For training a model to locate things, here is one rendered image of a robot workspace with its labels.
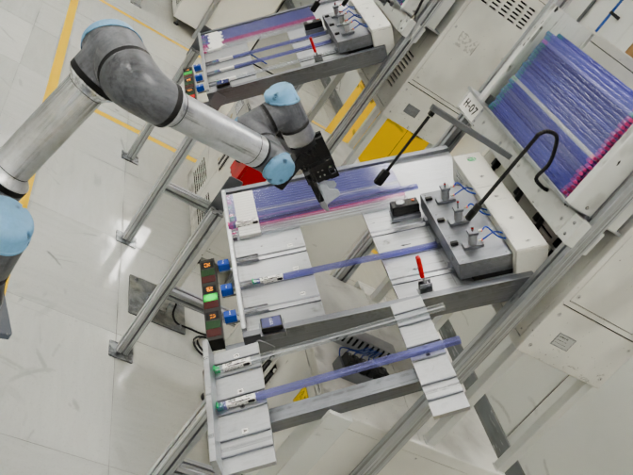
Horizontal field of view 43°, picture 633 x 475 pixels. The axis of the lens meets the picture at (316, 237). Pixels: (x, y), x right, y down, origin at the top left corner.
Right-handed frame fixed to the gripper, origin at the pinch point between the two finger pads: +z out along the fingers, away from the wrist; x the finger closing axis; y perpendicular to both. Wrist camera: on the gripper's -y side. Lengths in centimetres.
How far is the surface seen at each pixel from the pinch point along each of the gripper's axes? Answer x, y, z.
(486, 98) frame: 25, 54, 5
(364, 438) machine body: -32, -15, 52
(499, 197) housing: -6.5, 42.9, 15.3
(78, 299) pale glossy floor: 60, -96, 32
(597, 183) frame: -34, 59, 2
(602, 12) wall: 235, 175, 106
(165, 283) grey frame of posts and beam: 38, -59, 27
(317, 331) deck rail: -32.0, -12.1, 11.1
